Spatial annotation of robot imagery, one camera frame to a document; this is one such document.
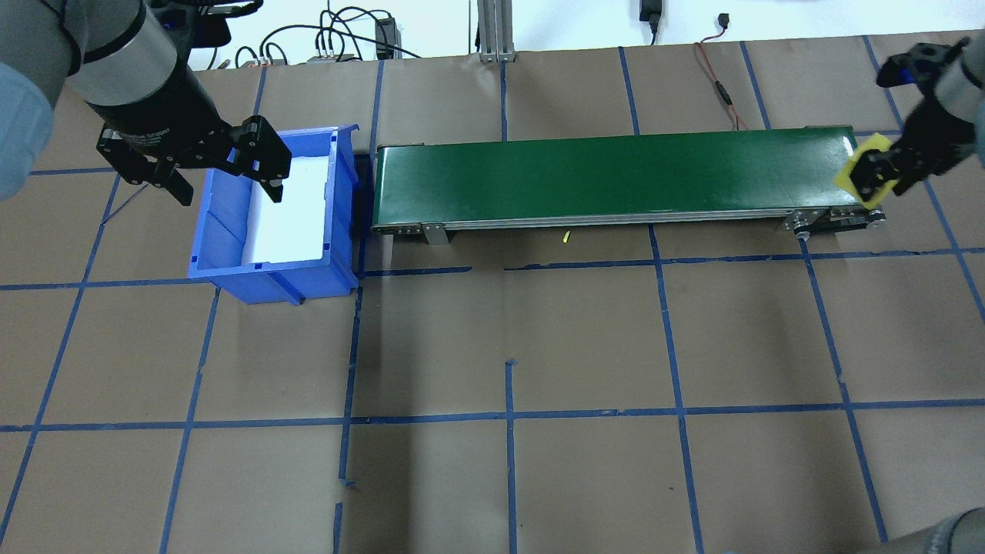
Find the yellow foam block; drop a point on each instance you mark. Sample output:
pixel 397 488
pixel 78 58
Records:
pixel 845 175

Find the white foam pad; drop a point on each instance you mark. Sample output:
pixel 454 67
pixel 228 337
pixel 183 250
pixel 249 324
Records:
pixel 296 223

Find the small grey usb hub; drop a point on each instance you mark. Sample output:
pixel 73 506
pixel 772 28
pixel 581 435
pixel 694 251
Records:
pixel 267 61
pixel 327 57

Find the blue plastic storage bin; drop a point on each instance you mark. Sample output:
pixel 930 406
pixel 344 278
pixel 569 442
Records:
pixel 223 254

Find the black power adapter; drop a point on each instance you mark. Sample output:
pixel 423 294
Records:
pixel 387 35

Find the black usb plug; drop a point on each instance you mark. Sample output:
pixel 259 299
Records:
pixel 723 21

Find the green conveyor belt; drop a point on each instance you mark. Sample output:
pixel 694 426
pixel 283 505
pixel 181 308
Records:
pixel 616 177

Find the black power plug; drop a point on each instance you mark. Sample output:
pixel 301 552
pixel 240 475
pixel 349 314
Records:
pixel 651 11

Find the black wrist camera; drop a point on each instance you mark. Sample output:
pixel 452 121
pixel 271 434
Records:
pixel 919 61
pixel 204 19

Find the aluminium profile post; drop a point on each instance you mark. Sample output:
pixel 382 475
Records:
pixel 496 31

